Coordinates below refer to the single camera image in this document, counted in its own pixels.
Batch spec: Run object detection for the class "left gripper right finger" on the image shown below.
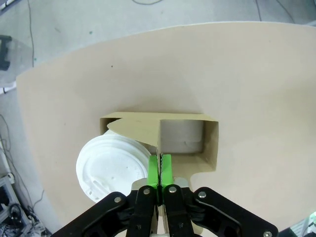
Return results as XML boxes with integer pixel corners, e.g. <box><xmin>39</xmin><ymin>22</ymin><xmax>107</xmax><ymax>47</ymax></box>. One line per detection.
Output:
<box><xmin>160</xmin><ymin>154</ymin><xmax>279</xmax><ymax>237</ymax></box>

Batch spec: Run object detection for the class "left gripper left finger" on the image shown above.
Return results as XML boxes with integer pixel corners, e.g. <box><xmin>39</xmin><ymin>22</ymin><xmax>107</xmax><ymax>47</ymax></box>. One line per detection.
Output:
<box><xmin>51</xmin><ymin>154</ymin><xmax>161</xmax><ymax>237</ymax></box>

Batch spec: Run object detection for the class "brown cardboard cup carrier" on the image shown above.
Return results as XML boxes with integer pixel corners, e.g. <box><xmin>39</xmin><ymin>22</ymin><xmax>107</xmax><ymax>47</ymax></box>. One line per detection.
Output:
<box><xmin>99</xmin><ymin>112</ymin><xmax>220</xmax><ymax>237</ymax></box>

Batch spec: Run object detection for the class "white cup with lid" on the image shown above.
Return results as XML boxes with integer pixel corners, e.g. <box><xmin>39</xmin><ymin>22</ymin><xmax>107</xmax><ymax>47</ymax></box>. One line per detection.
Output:
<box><xmin>76</xmin><ymin>129</ymin><xmax>152</xmax><ymax>206</ymax></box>

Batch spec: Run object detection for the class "plain white paper cup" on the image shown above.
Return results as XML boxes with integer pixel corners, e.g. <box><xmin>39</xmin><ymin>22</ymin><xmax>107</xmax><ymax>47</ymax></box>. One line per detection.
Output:
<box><xmin>158</xmin><ymin>119</ymin><xmax>205</xmax><ymax>155</ymax></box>

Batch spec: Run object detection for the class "white floor power strip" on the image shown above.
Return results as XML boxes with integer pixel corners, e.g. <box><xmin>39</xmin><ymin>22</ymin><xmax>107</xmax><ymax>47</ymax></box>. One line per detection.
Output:
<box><xmin>0</xmin><ymin>82</ymin><xmax>18</xmax><ymax>95</ymax></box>

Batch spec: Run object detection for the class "clear floor mat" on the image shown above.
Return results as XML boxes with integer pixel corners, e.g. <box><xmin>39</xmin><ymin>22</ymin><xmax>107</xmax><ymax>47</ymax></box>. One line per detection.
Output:
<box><xmin>0</xmin><ymin>34</ymin><xmax>35</xmax><ymax>86</ymax></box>

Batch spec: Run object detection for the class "black chair base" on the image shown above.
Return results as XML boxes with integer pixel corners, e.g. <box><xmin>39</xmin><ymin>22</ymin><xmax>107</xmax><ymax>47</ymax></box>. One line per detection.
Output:
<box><xmin>0</xmin><ymin>35</ymin><xmax>13</xmax><ymax>71</ymax></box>

